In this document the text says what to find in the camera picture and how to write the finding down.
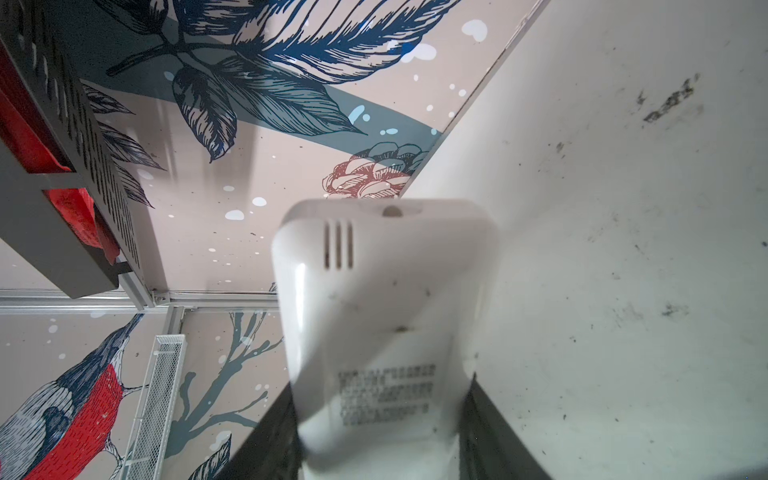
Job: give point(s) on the Chuba cassava chips bag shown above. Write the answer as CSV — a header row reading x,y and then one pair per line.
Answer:
x,y
25,133

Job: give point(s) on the black wall basket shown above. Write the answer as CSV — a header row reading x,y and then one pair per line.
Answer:
x,y
30,224

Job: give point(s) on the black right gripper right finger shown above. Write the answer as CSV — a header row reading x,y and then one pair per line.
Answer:
x,y
488,446

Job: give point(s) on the white remote control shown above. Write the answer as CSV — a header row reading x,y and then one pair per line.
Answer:
x,y
382,305

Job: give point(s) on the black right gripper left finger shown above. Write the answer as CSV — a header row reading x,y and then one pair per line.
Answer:
x,y
272,450

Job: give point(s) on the white wire mesh basket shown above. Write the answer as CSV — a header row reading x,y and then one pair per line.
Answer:
x,y
152,423

